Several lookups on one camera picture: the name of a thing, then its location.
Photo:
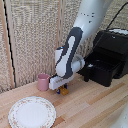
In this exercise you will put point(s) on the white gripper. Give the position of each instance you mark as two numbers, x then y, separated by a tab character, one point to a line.
59	82

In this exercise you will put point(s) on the black air fryer drawer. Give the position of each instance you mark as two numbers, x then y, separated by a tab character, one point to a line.
103	73

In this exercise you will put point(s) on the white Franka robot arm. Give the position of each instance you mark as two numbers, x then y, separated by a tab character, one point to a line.
75	46

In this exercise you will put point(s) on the black air fryer body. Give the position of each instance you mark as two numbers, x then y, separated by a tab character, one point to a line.
113	45

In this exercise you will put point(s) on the yellow rectangular block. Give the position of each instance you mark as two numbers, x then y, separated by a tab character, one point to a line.
63	91

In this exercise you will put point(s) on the pink mug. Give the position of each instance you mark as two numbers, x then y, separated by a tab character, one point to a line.
42	82

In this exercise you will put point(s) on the white floral rimmed plate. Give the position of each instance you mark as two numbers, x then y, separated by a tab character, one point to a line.
32	112

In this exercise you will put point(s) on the beige woven folding screen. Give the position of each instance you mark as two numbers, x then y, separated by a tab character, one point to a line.
30	40

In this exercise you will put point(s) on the white rounded object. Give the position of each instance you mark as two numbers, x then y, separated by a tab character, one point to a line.
122	121

